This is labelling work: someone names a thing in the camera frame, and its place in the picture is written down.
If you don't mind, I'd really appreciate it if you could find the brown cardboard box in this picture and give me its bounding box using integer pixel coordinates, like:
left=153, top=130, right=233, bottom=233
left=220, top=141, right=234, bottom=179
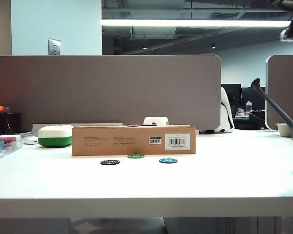
left=71, top=125, right=196, bottom=156

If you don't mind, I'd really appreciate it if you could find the blue poker chip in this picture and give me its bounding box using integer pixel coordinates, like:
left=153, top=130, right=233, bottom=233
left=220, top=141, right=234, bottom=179
left=159, top=157, right=179, bottom=164

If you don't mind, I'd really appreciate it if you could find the black poker chip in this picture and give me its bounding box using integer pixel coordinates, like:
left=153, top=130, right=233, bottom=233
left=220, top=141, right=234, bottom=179
left=100, top=159, right=121, bottom=166

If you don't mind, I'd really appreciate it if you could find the clear plastic chip tray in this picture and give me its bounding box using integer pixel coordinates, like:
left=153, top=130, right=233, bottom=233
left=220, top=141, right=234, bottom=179
left=0, top=135, right=23, bottom=163

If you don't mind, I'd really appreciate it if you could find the wide grey desk partition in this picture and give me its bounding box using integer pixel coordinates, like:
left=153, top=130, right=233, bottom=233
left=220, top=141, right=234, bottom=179
left=0, top=55, right=222, bottom=134

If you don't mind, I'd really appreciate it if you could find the white and black figure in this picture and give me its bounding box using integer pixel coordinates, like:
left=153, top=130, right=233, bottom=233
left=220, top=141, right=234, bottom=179
left=213, top=87, right=235, bottom=134

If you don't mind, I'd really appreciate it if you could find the black computer monitor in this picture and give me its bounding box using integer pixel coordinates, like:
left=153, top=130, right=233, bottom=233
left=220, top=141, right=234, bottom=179
left=221, top=83, right=242, bottom=115
left=241, top=87, right=267, bottom=115

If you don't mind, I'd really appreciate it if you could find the white and green case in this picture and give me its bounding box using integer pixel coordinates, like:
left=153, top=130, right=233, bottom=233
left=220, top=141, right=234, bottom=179
left=38, top=125, right=75, bottom=148

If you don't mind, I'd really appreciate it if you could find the black bag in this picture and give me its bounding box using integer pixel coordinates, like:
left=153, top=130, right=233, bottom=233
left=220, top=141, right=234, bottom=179
left=234, top=110, right=267, bottom=130

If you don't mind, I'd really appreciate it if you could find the long ceiling light strip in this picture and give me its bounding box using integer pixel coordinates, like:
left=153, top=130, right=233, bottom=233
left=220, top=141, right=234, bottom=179
left=101, top=19, right=292, bottom=28

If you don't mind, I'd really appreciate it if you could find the small white case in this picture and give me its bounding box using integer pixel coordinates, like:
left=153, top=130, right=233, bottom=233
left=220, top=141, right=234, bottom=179
left=23, top=136, right=39, bottom=145

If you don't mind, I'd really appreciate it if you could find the black cup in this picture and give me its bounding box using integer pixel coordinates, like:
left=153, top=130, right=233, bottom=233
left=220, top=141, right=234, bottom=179
left=0, top=113, right=22, bottom=136

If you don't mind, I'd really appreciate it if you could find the white paper bowl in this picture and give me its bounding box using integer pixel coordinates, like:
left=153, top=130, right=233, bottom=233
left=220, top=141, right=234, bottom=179
left=274, top=122, right=293, bottom=137

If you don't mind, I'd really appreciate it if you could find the narrow grey desk partition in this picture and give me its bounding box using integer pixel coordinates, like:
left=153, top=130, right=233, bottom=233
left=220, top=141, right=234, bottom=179
left=266, top=54, right=293, bottom=131

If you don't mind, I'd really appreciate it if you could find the metal wall switch plate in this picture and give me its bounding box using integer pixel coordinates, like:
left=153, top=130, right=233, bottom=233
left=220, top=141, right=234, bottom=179
left=48, top=38, right=62, bottom=56

